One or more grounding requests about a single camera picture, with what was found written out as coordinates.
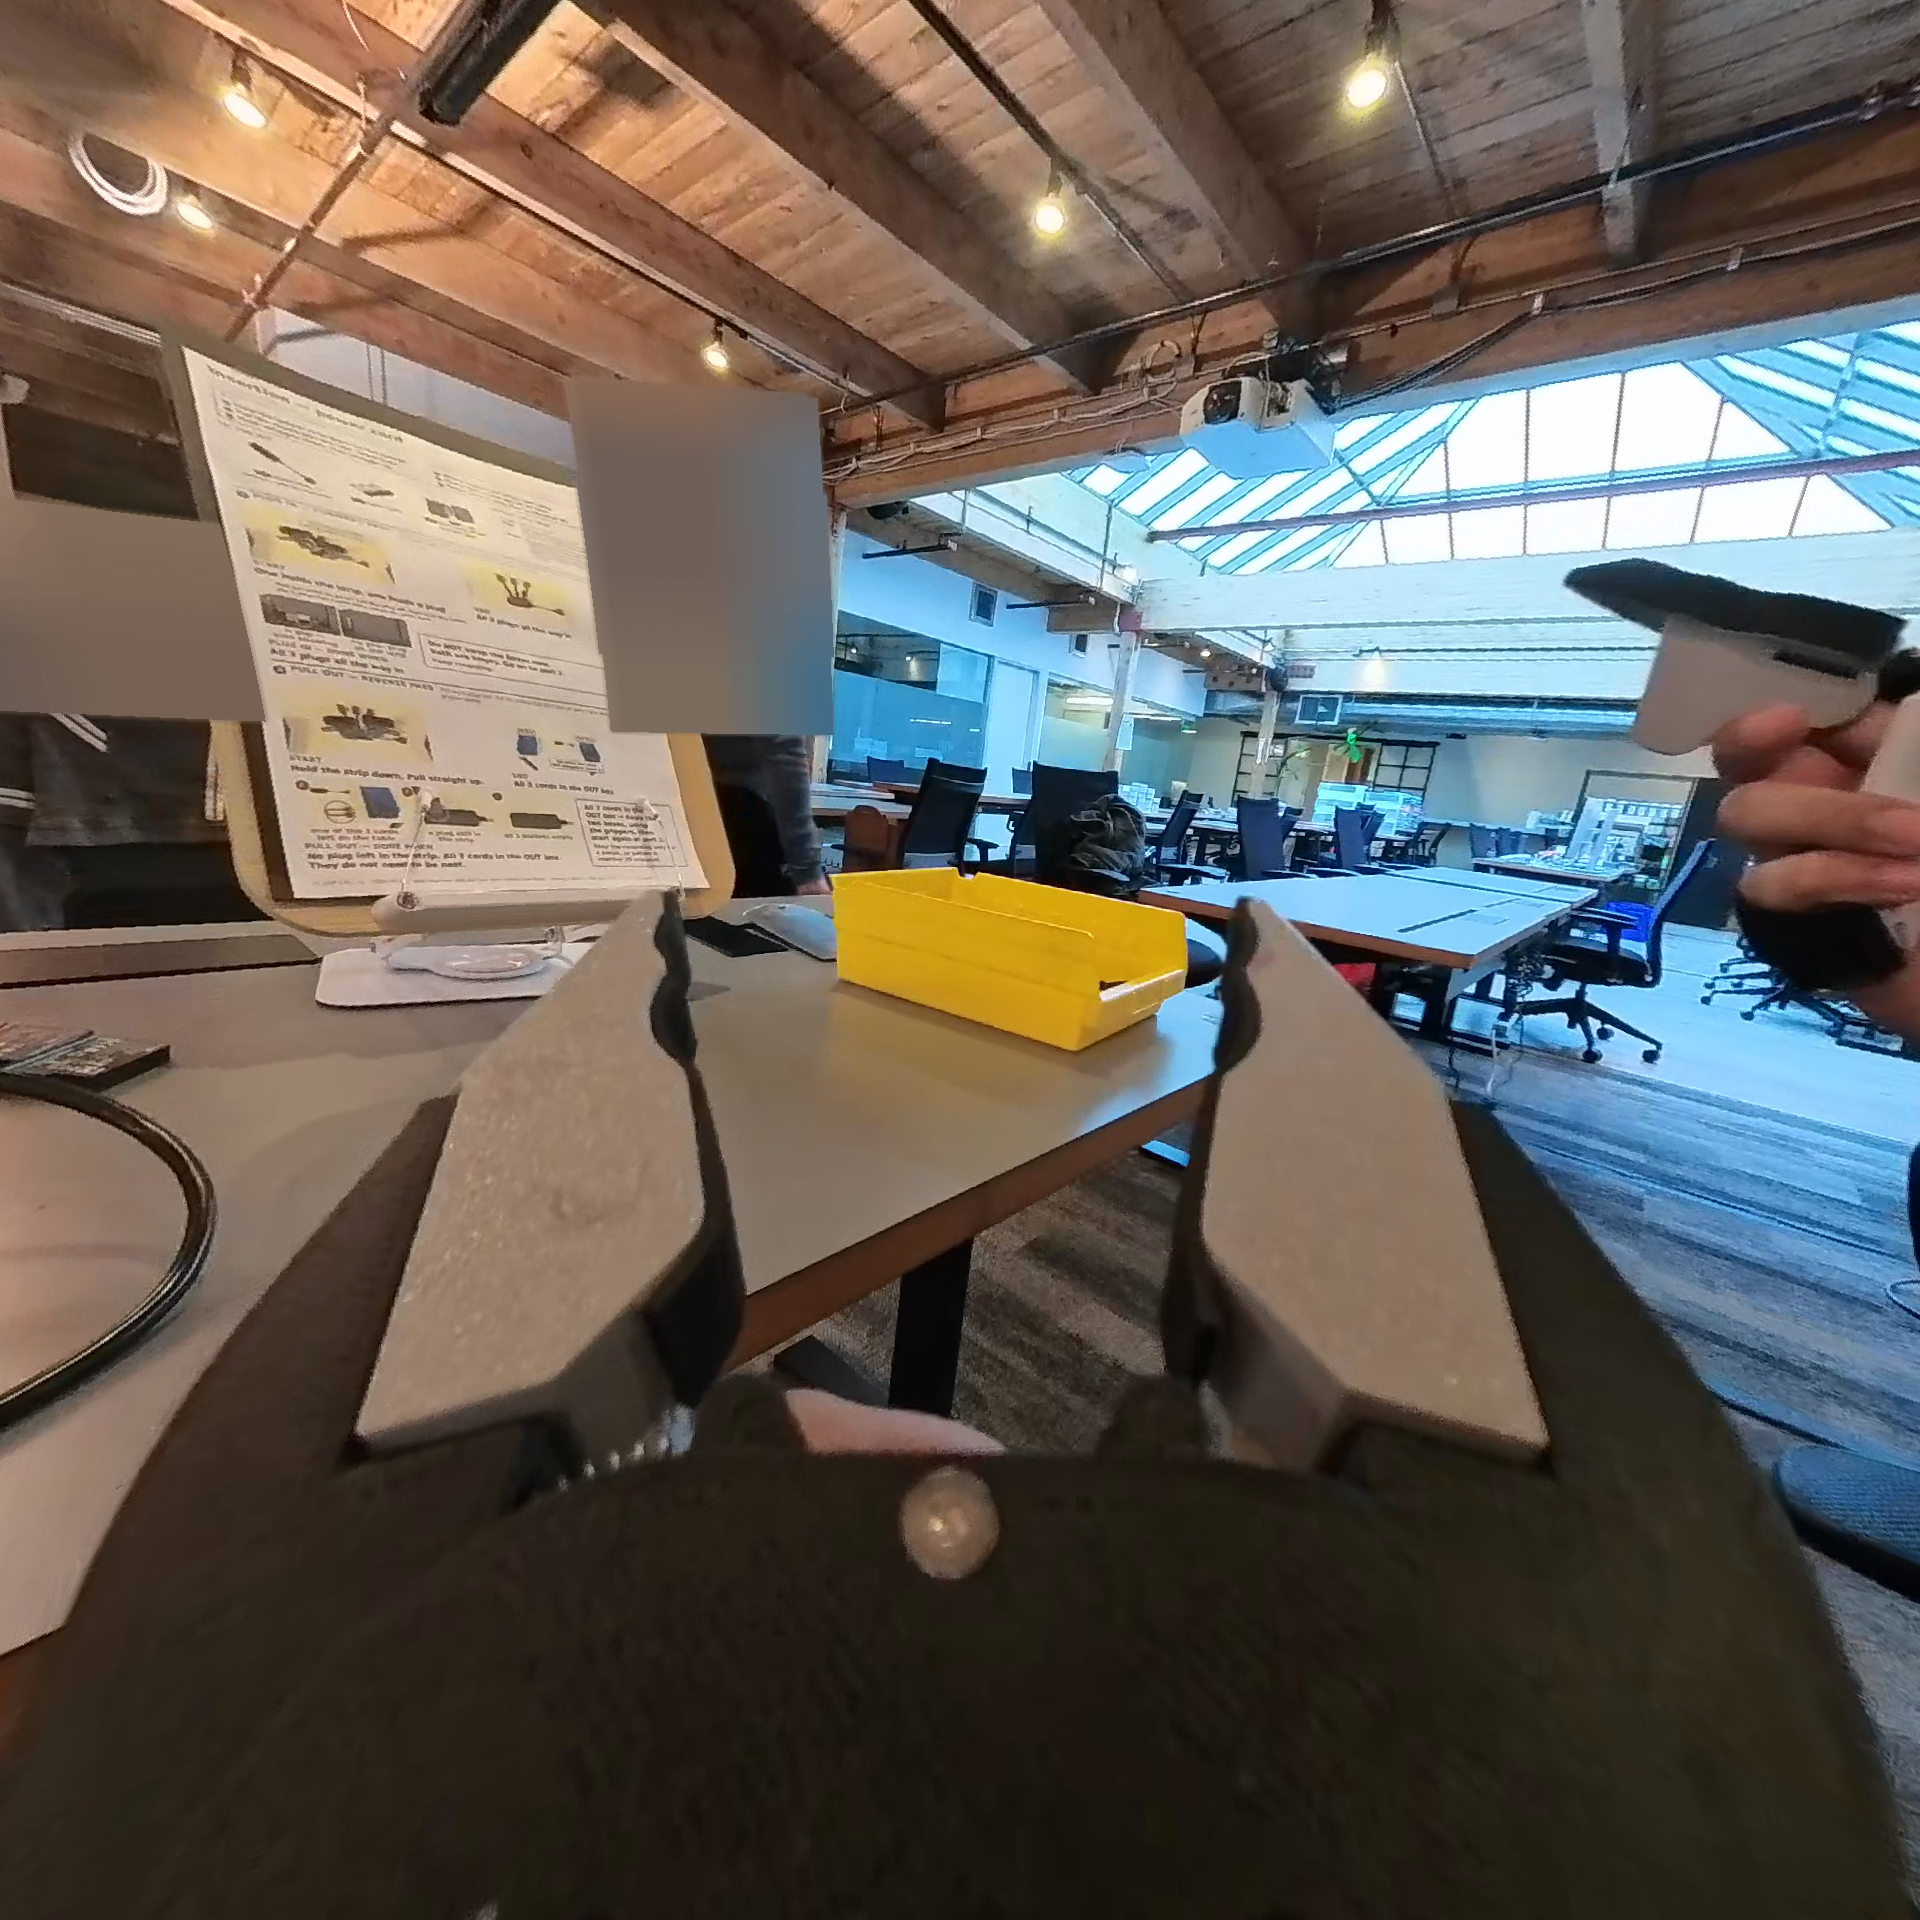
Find wooden instruction sheet board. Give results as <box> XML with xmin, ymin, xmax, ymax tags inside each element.
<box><xmin>162</xmin><ymin>335</ymin><xmax>736</xmax><ymax>943</ymax></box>

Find black power plug cord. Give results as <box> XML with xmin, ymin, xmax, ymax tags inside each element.
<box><xmin>0</xmin><ymin>1072</ymin><xmax>220</xmax><ymax>1430</ymax></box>

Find black table leg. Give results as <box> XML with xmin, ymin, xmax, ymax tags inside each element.
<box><xmin>888</xmin><ymin>1240</ymin><xmax>981</xmax><ymax>1418</ymax></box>

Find black ceiling fixture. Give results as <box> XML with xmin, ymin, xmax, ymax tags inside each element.
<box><xmin>416</xmin><ymin>0</ymin><xmax>570</xmax><ymax>125</ymax></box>

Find person's right hand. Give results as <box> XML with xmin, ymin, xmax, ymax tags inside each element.
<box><xmin>1715</xmin><ymin>702</ymin><xmax>1920</xmax><ymax>1039</ymax></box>

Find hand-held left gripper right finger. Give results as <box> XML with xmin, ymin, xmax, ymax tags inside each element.
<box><xmin>1159</xmin><ymin>895</ymin><xmax>1549</xmax><ymax>1469</ymax></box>

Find white board stand base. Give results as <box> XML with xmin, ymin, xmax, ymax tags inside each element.
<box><xmin>315</xmin><ymin>920</ymin><xmax>598</xmax><ymax>1009</ymax></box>

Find black battery blue stripe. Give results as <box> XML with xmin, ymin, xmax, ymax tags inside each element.
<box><xmin>0</xmin><ymin>1039</ymin><xmax>171</xmax><ymax>1085</ymax></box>

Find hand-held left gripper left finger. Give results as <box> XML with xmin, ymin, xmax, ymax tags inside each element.
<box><xmin>357</xmin><ymin>886</ymin><xmax>749</xmax><ymax>1449</ymax></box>

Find row of black office chairs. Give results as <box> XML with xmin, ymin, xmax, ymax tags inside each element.
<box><xmin>839</xmin><ymin>757</ymin><xmax>1920</xmax><ymax>1069</ymax></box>

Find long white table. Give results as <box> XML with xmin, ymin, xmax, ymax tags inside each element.
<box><xmin>1136</xmin><ymin>863</ymin><xmax>1602</xmax><ymax>974</ymax></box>

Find yellow plastic bin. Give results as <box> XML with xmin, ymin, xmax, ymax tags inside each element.
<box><xmin>829</xmin><ymin>863</ymin><xmax>1191</xmax><ymax>1055</ymax></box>

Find coil of white cable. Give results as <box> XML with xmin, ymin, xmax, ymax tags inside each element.
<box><xmin>67</xmin><ymin>132</ymin><xmax>170</xmax><ymax>221</ymax></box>

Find white ceiling projector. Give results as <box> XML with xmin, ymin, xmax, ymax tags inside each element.
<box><xmin>1178</xmin><ymin>372</ymin><xmax>1339</xmax><ymax>479</ymax></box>

